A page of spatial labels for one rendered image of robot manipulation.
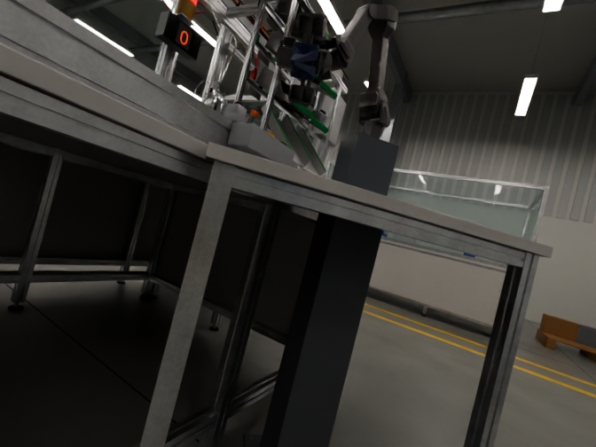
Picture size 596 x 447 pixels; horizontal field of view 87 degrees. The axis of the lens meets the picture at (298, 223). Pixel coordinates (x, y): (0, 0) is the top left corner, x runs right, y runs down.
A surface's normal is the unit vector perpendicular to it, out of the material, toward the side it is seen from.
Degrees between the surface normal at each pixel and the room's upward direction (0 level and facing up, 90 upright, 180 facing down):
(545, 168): 90
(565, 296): 90
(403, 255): 90
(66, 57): 90
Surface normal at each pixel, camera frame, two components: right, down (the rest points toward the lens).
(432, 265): -0.48, -0.14
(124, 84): 0.85, 0.21
